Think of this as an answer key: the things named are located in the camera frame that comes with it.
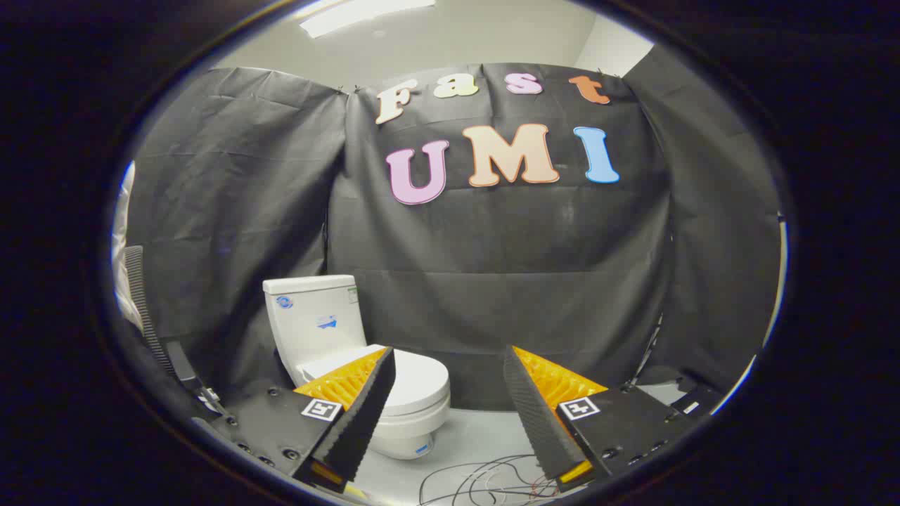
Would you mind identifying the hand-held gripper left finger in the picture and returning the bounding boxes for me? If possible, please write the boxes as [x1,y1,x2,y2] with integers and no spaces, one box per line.
[210,346,397,493]

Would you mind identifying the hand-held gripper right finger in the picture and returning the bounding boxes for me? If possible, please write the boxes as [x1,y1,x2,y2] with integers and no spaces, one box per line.
[503,345,698,492]

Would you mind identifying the white toilet lid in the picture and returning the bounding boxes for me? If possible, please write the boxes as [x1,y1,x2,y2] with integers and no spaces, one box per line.
[301,344,451,417]

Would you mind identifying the white toilet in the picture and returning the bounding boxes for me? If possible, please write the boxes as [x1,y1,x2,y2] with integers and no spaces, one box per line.
[263,275,451,461]

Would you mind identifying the black backdrop cloth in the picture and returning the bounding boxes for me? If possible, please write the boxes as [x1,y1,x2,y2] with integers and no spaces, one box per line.
[127,44,783,412]

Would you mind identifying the black box with white label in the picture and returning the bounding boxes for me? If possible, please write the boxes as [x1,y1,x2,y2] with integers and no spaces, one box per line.
[669,385,724,418]

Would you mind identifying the tangle of floor cables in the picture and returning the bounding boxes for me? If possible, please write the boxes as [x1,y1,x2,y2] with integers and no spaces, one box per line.
[418,453,563,506]

